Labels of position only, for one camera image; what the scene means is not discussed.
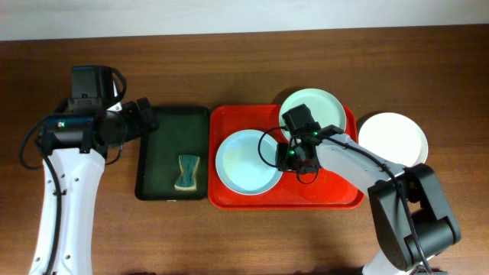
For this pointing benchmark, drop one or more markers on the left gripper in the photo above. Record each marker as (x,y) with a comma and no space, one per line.
(140,127)

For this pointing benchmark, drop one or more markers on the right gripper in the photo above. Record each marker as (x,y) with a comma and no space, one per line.
(283,164)

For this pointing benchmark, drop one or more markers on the mint green plate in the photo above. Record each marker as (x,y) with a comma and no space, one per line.
(325,108)

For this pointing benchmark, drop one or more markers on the light blue plate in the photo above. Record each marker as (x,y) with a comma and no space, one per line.
(245,162)

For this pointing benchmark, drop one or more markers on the green yellow sponge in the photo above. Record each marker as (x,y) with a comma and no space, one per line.
(189,165)

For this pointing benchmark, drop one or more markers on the white plate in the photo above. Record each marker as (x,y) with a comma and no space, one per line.
(394,137)

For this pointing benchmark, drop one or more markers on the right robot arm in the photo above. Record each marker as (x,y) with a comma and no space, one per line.
(413,220)

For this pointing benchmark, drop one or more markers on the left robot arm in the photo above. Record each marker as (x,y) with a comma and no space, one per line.
(73,142)

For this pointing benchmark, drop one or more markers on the red plastic tray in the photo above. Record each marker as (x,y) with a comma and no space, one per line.
(327,190)

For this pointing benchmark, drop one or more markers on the dark green tray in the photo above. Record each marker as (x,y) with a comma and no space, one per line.
(183,130)

